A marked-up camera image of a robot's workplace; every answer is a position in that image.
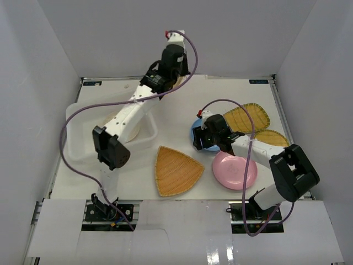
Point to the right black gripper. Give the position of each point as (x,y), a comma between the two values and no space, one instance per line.
(199,134)

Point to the pink round plate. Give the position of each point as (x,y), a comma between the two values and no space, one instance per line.
(229,170)

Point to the oval woven bamboo tray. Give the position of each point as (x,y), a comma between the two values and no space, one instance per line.
(272,137)

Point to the triangular woven bamboo tray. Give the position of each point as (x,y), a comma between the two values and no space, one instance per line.
(175,172)

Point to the orange round plate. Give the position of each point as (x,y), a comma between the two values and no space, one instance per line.
(176,84)

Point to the cream round plate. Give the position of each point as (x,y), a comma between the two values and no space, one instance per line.
(133,133)

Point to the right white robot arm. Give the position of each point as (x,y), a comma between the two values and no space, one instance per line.
(292,171)

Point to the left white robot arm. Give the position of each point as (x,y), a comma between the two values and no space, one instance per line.
(161,77)

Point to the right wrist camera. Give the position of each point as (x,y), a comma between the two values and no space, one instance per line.
(203,115)

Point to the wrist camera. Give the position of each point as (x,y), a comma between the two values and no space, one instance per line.
(175,38)
(203,115)

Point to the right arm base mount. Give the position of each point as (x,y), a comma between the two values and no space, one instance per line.
(255,219)

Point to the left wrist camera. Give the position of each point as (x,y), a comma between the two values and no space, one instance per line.
(175,38)

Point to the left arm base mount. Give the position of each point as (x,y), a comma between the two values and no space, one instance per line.
(101,217)

